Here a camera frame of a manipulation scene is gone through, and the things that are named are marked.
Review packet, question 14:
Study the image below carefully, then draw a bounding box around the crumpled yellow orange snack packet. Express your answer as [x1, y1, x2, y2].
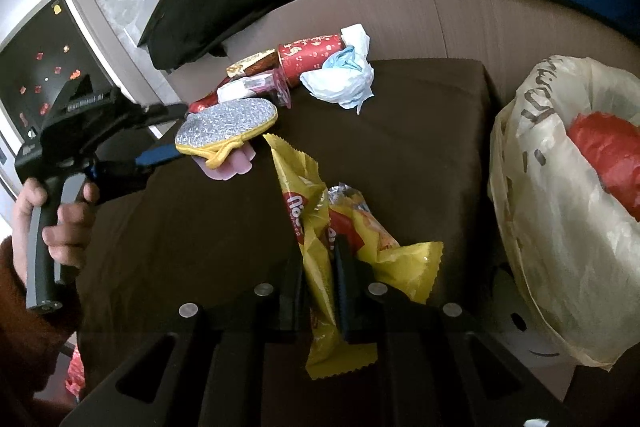
[325, 182, 446, 305]

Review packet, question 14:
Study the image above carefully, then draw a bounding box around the red patterned packet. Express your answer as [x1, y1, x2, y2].
[64, 346, 85, 404]

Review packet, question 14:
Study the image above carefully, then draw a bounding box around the person's left hand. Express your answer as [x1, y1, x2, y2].
[12, 178, 101, 289]

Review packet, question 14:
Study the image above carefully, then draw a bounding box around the long yellow snack packet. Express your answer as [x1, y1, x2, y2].
[262, 133, 378, 381]

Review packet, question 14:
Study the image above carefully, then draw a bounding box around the red patterned paper cup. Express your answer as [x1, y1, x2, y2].
[277, 34, 347, 90]

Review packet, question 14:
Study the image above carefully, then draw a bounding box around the crumpled white tissue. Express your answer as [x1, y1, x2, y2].
[299, 24, 376, 116]

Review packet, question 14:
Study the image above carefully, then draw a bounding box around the red plastic bag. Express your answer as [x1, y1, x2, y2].
[566, 111, 640, 223]

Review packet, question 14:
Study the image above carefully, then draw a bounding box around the black board with magnets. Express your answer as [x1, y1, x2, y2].
[0, 0, 110, 148]

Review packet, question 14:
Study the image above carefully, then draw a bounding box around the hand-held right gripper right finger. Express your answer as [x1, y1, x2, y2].
[333, 237, 576, 427]

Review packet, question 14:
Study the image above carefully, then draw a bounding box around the crushed red can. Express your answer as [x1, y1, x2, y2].
[187, 94, 221, 114]

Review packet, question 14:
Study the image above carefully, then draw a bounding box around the gold foil wrapper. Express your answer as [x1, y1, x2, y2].
[225, 49, 279, 78]

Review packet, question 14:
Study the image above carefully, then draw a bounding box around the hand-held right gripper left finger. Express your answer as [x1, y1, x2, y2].
[60, 252, 311, 427]

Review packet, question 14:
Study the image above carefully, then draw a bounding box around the beige plastic bag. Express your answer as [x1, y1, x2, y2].
[487, 54, 640, 369]

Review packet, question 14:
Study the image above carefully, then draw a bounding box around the person's left forearm brown sleeve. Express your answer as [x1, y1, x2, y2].
[0, 234, 87, 427]

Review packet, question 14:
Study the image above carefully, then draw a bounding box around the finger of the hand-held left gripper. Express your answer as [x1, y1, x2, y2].
[142, 103, 190, 124]
[133, 145, 187, 169]

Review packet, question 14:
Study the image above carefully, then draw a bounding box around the silver sponge with yellow trim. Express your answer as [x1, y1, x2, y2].
[174, 99, 279, 168]

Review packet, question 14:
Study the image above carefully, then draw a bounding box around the white and pink wrapper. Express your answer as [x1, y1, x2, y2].
[216, 74, 275, 104]

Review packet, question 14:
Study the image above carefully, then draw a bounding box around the white smiley face box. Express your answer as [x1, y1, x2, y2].
[477, 266, 576, 400]

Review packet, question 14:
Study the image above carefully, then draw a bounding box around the clear pink plastic lid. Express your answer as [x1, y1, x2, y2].
[269, 68, 295, 108]

